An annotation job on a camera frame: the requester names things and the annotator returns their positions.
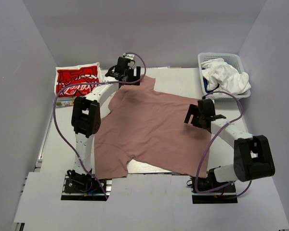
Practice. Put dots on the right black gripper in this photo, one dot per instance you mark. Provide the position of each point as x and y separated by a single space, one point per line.
194 109

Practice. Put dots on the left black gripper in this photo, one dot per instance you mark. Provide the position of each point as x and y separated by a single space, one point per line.
134 78

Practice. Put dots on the navy blue t shirt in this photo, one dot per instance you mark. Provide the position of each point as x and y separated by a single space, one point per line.
207 87

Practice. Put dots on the white t shirt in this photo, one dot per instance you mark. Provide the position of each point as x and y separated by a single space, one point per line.
223 77

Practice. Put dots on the pink t shirt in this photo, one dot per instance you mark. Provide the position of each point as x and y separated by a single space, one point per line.
148 126

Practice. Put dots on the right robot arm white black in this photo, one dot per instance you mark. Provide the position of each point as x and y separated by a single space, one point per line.
252 154

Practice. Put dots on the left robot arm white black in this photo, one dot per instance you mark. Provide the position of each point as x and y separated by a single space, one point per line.
86 115

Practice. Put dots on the red coca cola shirt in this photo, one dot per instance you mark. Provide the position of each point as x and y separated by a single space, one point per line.
74 81

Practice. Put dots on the folded cartoon print shirt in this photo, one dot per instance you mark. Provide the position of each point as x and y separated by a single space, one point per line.
65 103

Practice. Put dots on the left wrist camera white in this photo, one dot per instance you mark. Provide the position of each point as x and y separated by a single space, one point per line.
130 56

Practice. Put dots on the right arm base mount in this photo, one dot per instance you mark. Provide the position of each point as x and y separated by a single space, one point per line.
206 196

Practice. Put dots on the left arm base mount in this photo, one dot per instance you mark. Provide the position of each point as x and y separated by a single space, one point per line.
83 187

